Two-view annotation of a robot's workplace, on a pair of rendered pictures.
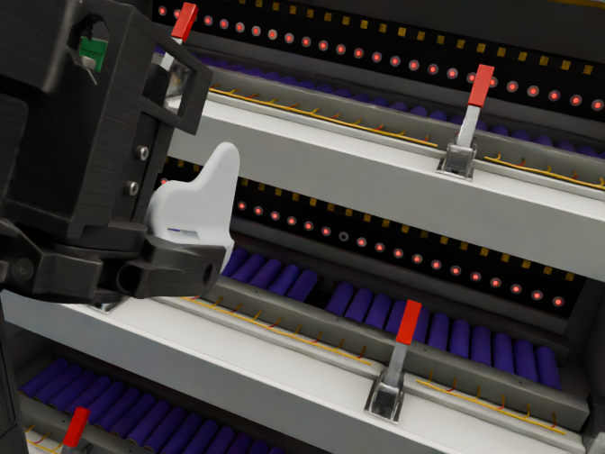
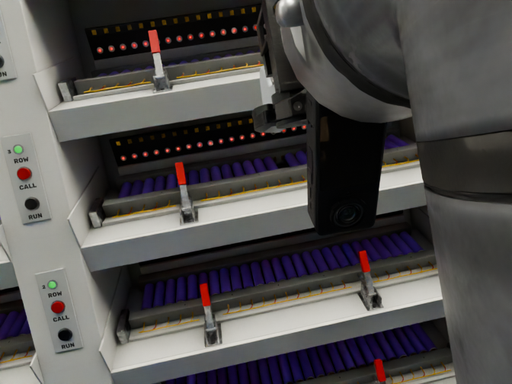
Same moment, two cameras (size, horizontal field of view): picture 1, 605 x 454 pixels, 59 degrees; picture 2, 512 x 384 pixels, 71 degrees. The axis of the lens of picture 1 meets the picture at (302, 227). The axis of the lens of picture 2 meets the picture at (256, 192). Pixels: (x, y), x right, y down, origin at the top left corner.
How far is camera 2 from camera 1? 0.24 m
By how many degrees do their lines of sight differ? 19
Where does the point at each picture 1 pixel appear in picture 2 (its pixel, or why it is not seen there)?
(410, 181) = not seen: hidden behind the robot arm
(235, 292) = (249, 180)
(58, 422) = (183, 306)
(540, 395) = (408, 149)
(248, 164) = (237, 104)
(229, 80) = (188, 68)
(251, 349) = (279, 198)
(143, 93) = not seen: hidden behind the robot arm
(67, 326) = (177, 241)
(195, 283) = not seen: hidden behind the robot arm
